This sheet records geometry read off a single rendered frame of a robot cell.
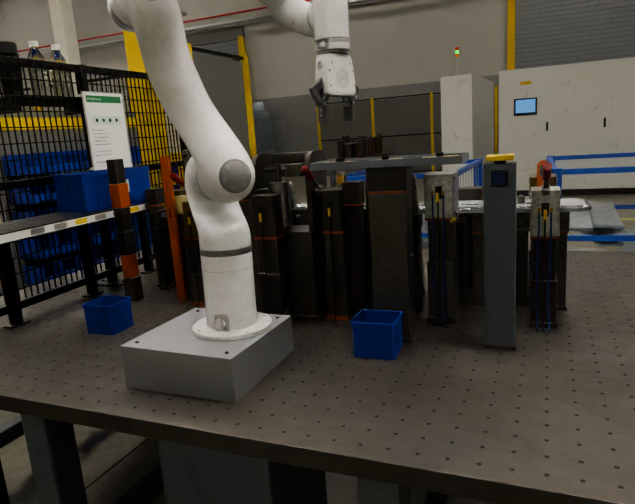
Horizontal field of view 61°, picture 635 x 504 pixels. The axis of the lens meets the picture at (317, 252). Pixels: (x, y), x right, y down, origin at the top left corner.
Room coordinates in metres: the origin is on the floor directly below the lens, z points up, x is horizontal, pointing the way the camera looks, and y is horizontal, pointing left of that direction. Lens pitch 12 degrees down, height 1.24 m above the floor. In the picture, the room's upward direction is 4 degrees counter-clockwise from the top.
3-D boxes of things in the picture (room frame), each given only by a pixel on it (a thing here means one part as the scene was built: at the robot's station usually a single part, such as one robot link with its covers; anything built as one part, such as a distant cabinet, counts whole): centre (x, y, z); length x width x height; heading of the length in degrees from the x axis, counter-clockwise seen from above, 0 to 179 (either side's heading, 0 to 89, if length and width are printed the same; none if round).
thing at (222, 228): (1.28, 0.23, 1.10); 0.19 x 0.12 x 0.24; 28
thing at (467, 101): (10.26, -2.98, 1.22); 2.40 x 0.54 x 2.45; 153
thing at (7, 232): (1.90, 0.80, 1.01); 0.90 x 0.22 x 0.03; 158
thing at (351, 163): (1.35, -0.19, 1.16); 0.37 x 0.14 x 0.02; 68
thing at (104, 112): (2.22, 0.80, 1.30); 0.23 x 0.02 x 0.31; 158
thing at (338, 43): (1.40, -0.07, 1.44); 0.09 x 0.08 x 0.03; 134
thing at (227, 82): (4.95, 0.73, 1.00); 1.04 x 0.14 x 2.00; 157
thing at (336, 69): (1.40, -0.07, 1.38); 0.10 x 0.07 x 0.11; 134
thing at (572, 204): (1.75, -0.13, 1.00); 1.38 x 0.22 x 0.02; 68
